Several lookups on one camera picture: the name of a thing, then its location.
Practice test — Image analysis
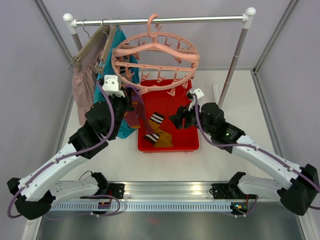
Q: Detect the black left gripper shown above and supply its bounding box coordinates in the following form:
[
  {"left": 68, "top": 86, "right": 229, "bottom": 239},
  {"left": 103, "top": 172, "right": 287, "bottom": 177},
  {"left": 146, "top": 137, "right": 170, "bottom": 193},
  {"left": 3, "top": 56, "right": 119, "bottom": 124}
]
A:
[{"left": 101, "top": 86, "right": 136, "bottom": 138}]

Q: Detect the red plastic bin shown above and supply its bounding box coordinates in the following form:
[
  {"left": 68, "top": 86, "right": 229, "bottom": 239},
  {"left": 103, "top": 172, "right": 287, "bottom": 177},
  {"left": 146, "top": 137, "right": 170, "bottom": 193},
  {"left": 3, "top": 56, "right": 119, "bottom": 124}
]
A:
[{"left": 137, "top": 81, "right": 199, "bottom": 153}]

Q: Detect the beige clip hanger left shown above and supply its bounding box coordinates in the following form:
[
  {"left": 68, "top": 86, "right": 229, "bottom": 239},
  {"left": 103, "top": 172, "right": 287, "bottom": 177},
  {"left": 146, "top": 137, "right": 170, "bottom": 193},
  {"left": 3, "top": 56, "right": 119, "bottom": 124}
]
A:
[{"left": 68, "top": 25, "right": 110, "bottom": 71}]

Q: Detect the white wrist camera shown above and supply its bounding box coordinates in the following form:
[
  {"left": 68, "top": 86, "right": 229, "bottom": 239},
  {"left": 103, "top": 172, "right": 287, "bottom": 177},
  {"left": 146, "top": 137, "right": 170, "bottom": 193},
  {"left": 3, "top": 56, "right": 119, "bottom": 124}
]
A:
[
  {"left": 102, "top": 74, "right": 125, "bottom": 97},
  {"left": 186, "top": 87, "right": 204, "bottom": 112}
]

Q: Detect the white slotted cable duct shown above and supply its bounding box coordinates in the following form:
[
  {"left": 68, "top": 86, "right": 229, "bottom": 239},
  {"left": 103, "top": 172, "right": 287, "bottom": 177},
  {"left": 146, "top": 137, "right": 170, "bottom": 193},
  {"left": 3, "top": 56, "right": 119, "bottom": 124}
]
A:
[{"left": 51, "top": 201, "right": 232, "bottom": 212}]

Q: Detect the purple sock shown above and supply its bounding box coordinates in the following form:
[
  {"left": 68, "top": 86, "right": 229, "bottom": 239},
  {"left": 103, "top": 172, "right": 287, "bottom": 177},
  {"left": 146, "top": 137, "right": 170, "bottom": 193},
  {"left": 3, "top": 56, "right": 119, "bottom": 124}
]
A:
[
  {"left": 125, "top": 86, "right": 150, "bottom": 132},
  {"left": 124, "top": 110, "right": 141, "bottom": 129}
]

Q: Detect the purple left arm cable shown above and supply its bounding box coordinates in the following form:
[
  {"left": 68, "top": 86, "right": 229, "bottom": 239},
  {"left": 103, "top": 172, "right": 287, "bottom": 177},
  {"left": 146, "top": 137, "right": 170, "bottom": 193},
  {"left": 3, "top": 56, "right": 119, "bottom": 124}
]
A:
[{"left": 6, "top": 81, "right": 116, "bottom": 219}]

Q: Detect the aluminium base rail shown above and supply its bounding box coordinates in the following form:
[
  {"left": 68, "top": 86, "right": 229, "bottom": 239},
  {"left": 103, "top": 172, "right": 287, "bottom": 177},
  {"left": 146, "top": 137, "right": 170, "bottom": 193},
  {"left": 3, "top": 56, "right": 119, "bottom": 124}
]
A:
[{"left": 49, "top": 176, "right": 281, "bottom": 206}]

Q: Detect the pink round clip hanger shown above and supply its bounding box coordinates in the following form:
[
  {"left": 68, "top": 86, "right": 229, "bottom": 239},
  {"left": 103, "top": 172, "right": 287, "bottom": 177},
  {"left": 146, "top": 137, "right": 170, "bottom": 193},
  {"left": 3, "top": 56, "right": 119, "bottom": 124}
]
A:
[{"left": 111, "top": 13, "right": 200, "bottom": 96}]

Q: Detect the yellow brown striped sock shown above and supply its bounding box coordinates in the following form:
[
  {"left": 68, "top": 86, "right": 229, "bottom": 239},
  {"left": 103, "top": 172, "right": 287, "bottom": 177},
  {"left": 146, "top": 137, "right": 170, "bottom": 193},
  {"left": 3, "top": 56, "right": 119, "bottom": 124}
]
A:
[
  {"left": 143, "top": 130, "right": 174, "bottom": 148},
  {"left": 147, "top": 111, "right": 165, "bottom": 134}
]

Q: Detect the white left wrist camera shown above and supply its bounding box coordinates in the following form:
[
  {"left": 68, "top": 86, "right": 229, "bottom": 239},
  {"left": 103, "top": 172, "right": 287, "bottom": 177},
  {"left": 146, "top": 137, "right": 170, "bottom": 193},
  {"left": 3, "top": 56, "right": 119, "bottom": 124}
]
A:
[{"left": 102, "top": 74, "right": 125, "bottom": 97}]

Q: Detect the beige clip hanger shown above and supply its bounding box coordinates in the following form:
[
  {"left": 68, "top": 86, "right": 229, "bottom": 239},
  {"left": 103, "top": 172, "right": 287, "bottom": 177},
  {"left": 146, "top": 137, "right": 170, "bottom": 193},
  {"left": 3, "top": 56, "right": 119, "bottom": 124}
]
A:
[
  {"left": 95, "top": 25, "right": 118, "bottom": 75},
  {"left": 68, "top": 25, "right": 110, "bottom": 71}
]

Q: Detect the beige clip hanger right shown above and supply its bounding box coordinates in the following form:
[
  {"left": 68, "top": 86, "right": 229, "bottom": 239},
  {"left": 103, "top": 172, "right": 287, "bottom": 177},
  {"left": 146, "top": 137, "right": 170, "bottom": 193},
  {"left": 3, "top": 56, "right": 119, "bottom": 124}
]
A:
[{"left": 95, "top": 25, "right": 118, "bottom": 75}]

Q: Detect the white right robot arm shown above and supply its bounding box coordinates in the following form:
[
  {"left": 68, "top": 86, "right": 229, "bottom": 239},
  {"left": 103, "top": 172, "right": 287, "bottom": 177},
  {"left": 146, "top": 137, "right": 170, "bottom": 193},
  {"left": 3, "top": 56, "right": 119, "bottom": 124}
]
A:
[{"left": 169, "top": 102, "right": 320, "bottom": 216}]

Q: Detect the pink skirt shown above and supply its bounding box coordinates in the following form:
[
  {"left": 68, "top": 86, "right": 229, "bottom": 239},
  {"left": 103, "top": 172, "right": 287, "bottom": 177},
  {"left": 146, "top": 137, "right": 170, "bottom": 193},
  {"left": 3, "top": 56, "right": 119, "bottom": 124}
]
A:
[{"left": 71, "top": 49, "right": 103, "bottom": 125}]

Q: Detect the teal shirt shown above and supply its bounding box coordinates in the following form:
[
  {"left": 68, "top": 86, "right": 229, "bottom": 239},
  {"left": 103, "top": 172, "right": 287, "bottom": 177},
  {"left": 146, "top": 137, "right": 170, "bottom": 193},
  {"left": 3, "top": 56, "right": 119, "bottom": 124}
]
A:
[{"left": 93, "top": 26, "right": 141, "bottom": 140}]

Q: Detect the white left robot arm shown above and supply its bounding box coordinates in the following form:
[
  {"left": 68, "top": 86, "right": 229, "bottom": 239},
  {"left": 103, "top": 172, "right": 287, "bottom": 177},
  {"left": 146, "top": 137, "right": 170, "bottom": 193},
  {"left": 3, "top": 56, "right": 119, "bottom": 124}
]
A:
[{"left": 7, "top": 89, "right": 131, "bottom": 220}]

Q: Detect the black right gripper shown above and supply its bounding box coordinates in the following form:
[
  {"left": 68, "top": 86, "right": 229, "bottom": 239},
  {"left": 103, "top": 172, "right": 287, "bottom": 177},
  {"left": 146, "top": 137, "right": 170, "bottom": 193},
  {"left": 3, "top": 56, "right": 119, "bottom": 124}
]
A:
[{"left": 168, "top": 98, "right": 214, "bottom": 136}]

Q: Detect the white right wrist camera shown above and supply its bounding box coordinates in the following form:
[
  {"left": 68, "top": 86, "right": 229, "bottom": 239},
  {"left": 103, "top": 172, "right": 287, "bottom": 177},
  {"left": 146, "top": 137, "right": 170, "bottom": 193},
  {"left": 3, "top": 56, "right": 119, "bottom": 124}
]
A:
[{"left": 186, "top": 87, "right": 204, "bottom": 112}]

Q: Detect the silver clothes rack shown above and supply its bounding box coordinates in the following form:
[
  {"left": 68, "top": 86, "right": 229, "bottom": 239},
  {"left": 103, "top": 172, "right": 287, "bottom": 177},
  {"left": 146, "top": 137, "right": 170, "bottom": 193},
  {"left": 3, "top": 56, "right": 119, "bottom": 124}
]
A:
[{"left": 63, "top": 7, "right": 256, "bottom": 107}]

